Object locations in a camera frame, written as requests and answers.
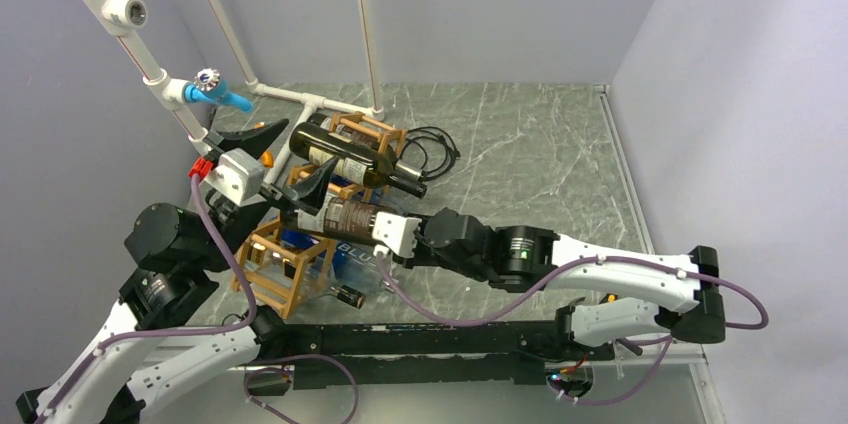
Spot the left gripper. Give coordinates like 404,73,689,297
198,118,340,270

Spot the dark wine bottle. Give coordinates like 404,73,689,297
307,113,424,182
289,122,427,198

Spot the green wine bottle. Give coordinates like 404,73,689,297
279,195,403,246

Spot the wooden wine rack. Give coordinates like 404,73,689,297
237,113,427,318

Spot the blue square bottle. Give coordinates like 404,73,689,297
331,241,382,287

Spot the clear liquor bottle black cap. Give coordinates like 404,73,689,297
312,284,366,309

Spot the dark wine bottle front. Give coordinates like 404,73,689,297
307,113,424,182

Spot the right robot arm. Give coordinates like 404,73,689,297
404,208,726,359

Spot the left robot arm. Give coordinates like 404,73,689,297
16,120,334,423

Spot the orange plastic faucet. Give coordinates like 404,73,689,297
260,151,274,168

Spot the blue plastic faucet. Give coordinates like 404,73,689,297
182,68,253,113

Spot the yellow black screwdriver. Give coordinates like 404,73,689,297
599,293,619,304

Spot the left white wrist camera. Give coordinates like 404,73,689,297
188,149,266,204

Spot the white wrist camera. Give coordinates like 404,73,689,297
371,212,422,259
188,149,266,204

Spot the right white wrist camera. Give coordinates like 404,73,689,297
371,212,422,259

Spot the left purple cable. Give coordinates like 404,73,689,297
33,169,258,424

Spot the purple cable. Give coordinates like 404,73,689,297
33,169,258,424
374,253,771,406

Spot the black coiled cable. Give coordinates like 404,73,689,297
397,126,462,185

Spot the white PVC pipe frame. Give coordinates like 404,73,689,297
82,0,385,156

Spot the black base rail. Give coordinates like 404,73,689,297
252,321,614,390

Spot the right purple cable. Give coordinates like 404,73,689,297
374,253,771,406

